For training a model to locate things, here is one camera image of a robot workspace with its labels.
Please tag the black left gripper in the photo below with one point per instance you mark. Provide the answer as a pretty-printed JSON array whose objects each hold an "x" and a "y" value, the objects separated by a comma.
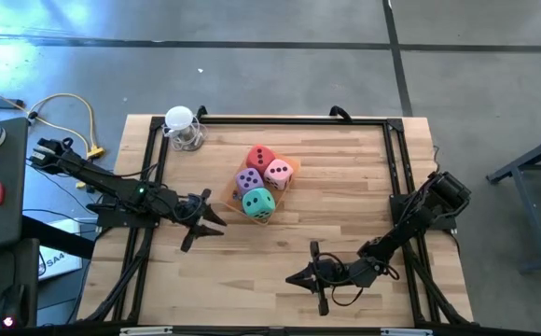
[{"x": 182, "y": 205}]

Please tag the large purple foam die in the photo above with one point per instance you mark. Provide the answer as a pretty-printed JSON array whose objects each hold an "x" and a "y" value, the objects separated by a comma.
[{"x": 249, "y": 179}]

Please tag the large teal foam die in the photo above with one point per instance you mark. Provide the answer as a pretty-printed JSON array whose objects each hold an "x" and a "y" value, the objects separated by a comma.
[{"x": 259, "y": 203}]

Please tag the orange translucent plastic tray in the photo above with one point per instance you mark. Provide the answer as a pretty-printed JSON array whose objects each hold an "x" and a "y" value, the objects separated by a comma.
[{"x": 230, "y": 205}]

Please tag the dark metal table frame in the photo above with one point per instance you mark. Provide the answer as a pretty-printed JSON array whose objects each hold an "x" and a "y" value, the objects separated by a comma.
[{"x": 531, "y": 154}]

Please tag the large pink foam die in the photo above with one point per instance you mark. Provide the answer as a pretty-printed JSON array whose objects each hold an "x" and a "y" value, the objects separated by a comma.
[{"x": 280, "y": 172}]

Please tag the large red foam die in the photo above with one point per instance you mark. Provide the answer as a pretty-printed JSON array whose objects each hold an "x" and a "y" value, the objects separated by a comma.
[{"x": 259, "y": 156}]

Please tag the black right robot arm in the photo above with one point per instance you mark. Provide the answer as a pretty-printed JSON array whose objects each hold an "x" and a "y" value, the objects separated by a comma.
[{"x": 415, "y": 217}]

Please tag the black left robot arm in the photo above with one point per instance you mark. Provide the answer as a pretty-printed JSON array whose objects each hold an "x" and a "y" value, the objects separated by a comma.
[{"x": 93, "y": 175}]

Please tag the black computer mouse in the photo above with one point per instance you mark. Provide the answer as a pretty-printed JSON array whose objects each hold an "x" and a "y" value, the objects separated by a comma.
[{"x": 14, "y": 303}]

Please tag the dark grey desk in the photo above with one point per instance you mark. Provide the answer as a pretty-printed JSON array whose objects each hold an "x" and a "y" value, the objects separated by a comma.
[{"x": 0, "y": 168}]

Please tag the white mushroom-shaped lamp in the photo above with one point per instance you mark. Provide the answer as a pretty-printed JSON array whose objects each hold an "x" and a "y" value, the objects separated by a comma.
[{"x": 179, "y": 117}]

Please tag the black aluminium table frame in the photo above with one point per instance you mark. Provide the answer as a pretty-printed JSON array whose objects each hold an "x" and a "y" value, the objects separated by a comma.
[{"x": 298, "y": 121}]

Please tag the silver metal bracket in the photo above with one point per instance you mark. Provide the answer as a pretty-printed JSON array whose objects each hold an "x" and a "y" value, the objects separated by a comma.
[
  {"x": 145, "y": 331},
  {"x": 406, "y": 331}
]

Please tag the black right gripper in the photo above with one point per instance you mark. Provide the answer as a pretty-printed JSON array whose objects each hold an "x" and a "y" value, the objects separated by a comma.
[{"x": 345, "y": 273}]

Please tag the white cardboard box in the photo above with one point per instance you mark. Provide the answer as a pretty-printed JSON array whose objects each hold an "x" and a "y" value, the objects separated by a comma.
[{"x": 60, "y": 268}]

